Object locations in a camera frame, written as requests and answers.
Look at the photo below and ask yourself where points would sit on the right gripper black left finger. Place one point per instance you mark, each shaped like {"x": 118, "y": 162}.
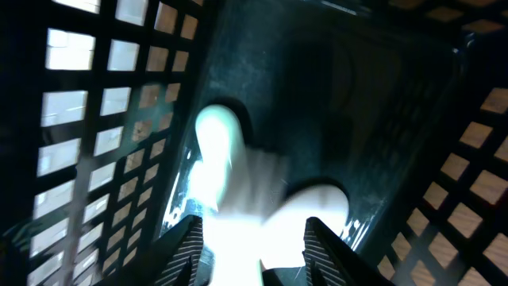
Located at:
{"x": 172, "y": 259}

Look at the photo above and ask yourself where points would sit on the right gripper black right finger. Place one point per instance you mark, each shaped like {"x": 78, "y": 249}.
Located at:
{"x": 329, "y": 261}

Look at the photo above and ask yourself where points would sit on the white plastic spoon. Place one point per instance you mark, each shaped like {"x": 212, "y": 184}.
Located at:
{"x": 283, "y": 243}

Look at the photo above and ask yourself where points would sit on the white plastic fork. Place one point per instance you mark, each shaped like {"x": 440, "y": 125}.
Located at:
{"x": 254, "y": 190}

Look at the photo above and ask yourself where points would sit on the pale green plastic fork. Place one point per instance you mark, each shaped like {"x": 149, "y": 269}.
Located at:
{"x": 220, "y": 141}

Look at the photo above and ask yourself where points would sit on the dark green plastic basket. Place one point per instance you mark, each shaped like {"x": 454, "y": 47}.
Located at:
{"x": 400, "y": 104}

